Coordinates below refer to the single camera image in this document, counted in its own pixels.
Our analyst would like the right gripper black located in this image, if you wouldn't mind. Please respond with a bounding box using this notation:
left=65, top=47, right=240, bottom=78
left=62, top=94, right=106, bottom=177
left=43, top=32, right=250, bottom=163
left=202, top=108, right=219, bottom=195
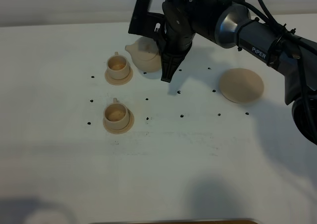
left=146, top=0, right=195, bottom=82

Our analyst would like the beige teapot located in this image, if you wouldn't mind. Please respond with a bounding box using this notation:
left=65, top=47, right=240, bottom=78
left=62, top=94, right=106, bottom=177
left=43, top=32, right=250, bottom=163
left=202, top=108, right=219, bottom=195
left=125, top=37, right=161, bottom=73

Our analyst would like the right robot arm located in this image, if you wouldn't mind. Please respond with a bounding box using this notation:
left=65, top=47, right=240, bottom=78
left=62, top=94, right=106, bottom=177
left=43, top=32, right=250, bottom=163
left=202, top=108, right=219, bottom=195
left=144, top=0, right=317, bottom=142

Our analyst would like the beige teapot saucer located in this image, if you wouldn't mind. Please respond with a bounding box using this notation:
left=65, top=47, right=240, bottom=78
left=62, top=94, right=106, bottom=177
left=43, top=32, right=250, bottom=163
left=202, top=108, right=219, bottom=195
left=218, top=68, right=264, bottom=104

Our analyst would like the far beige teacup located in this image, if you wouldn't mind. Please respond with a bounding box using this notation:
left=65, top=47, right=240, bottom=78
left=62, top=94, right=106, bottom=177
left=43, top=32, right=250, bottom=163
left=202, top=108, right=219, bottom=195
left=106, top=52, right=130, bottom=80

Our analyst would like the beige teacup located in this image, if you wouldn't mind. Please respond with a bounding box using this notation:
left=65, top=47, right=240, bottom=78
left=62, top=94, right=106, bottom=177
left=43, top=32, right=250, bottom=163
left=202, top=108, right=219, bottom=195
left=104, top=98, right=130, bottom=131
left=106, top=52, right=130, bottom=80

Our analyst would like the far beige cup saucer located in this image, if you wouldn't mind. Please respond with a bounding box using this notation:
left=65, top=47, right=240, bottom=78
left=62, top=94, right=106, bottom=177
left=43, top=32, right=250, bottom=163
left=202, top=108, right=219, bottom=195
left=105, top=66, right=133, bottom=86

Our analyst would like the beige cup saucer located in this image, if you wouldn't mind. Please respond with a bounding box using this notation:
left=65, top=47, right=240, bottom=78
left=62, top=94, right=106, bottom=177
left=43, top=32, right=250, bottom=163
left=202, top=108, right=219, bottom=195
left=105, top=66, right=133, bottom=86
left=103, top=110, right=134, bottom=134

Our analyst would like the near beige cup saucer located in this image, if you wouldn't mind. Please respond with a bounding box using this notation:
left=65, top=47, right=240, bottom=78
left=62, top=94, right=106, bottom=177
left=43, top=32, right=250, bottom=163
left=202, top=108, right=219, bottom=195
left=103, top=110, right=134, bottom=134

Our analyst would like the near beige teacup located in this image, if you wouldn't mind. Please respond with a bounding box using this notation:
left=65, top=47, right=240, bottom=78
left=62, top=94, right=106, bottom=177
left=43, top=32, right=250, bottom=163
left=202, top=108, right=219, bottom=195
left=104, top=98, right=130, bottom=131

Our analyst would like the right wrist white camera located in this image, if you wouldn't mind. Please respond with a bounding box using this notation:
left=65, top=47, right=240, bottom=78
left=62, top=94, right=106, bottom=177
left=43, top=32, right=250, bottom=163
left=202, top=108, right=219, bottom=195
left=128, top=0, right=152, bottom=35

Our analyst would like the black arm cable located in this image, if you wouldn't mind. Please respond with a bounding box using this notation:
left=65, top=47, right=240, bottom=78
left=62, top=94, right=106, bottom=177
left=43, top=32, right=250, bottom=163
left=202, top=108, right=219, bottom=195
left=251, top=0, right=317, bottom=140

